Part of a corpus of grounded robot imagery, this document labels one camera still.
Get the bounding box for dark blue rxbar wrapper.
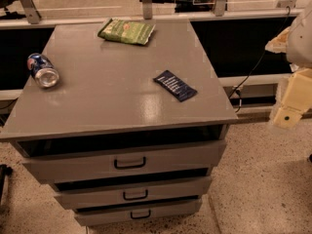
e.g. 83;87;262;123
153;70;198;102

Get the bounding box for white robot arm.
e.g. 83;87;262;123
265;2;312;129

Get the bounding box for blue pepsi can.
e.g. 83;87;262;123
27;53;59;88

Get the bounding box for middle grey drawer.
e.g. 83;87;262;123
55;176;212;210

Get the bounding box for grey drawer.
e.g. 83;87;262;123
22;140;226;183
74;197;202;226
55;176;212;210

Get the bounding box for bottom grey drawer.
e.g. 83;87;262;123
74;197;202;226

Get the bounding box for grey drawer cabinet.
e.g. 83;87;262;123
1;20;236;215

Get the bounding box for green chip bag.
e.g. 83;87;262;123
97;19;155;46

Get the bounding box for top grey drawer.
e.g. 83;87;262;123
22;140;226;183

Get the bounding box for black object at left edge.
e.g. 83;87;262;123
0;164;13;202

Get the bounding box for black cable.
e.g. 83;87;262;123
228;5;292;113

